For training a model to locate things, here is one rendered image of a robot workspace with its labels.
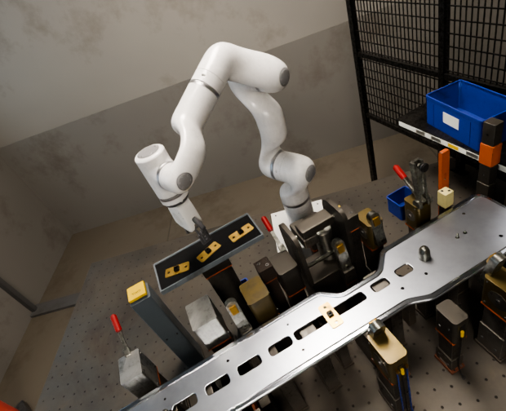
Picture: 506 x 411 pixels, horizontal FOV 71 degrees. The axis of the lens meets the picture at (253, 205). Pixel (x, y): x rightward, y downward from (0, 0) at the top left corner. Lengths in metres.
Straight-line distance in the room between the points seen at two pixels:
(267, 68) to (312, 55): 1.98
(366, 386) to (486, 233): 0.61
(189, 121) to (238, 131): 2.28
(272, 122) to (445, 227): 0.65
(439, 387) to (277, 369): 0.52
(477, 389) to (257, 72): 1.13
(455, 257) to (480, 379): 0.38
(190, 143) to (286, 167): 0.51
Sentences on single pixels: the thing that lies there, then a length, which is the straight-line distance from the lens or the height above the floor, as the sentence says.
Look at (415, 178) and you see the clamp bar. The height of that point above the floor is 1.17.
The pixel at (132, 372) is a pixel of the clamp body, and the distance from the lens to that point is 1.20.
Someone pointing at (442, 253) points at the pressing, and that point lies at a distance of 1.22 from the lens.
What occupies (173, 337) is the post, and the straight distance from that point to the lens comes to 1.38.
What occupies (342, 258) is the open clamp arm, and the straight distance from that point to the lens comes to 1.18.
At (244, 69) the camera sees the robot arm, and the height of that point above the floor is 1.61.
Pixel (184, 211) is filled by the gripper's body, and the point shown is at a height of 1.38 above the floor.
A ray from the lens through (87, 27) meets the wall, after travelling 3.14.
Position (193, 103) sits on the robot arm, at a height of 1.61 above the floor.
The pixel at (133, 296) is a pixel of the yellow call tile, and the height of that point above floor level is 1.16.
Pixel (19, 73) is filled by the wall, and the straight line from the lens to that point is 3.46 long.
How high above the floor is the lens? 1.94
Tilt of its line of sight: 38 degrees down
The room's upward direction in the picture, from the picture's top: 23 degrees counter-clockwise
